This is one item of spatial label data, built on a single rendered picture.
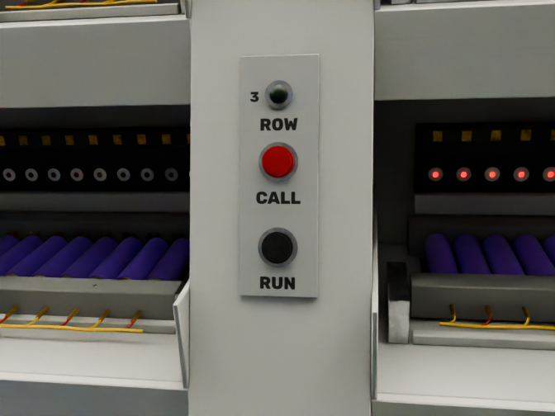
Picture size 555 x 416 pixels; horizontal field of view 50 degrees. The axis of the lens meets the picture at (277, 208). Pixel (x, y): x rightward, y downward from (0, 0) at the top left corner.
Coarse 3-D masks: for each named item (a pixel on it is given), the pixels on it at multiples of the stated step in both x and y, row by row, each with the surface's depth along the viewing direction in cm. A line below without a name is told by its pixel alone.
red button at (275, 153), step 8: (272, 152) 30; (280, 152) 30; (288, 152) 30; (264, 160) 30; (272, 160) 30; (280, 160) 30; (288, 160) 30; (264, 168) 30; (272, 168) 30; (280, 168) 30; (288, 168) 30; (272, 176) 30; (280, 176) 30
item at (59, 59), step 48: (0, 0) 40; (48, 0) 39; (96, 0) 39; (144, 0) 37; (0, 48) 33; (48, 48) 33; (96, 48) 32; (144, 48) 32; (0, 96) 34; (48, 96) 34; (96, 96) 33; (144, 96) 33
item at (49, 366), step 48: (0, 192) 51; (48, 192) 50; (96, 192) 50; (144, 192) 49; (0, 336) 37; (48, 336) 36; (96, 336) 36; (144, 336) 36; (0, 384) 33; (48, 384) 32; (96, 384) 32; (144, 384) 32
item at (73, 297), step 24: (0, 288) 38; (24, 288) 37; (48, 288) 37; (72, 288) 37; (96, 288) 37; (120, 288) 37; (144, 288) 37; (168, 288) 36; (0, 312) 38; (24, 312) 38; (48, 312) 38; (72, 312) 37; (96, 312) 37; (120, 312) 37; (144, 312) 36; (168, 312) 36
